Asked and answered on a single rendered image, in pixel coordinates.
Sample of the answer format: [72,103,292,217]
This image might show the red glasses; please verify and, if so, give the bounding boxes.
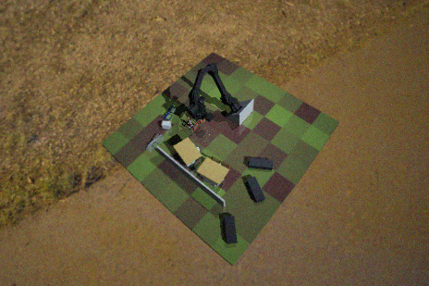
[191,118,205,131]

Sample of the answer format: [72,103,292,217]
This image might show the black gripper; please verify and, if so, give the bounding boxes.
[199,106,214,122]

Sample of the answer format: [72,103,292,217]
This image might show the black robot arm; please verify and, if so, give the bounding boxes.
[186,63,242,120]

